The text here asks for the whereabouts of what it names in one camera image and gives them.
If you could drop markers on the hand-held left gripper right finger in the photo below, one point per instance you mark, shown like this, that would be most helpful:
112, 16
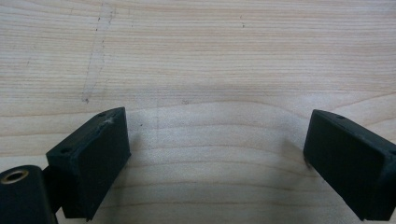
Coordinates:
348, 161

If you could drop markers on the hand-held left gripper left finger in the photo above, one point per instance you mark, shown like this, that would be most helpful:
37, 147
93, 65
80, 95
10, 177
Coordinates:
90, 161

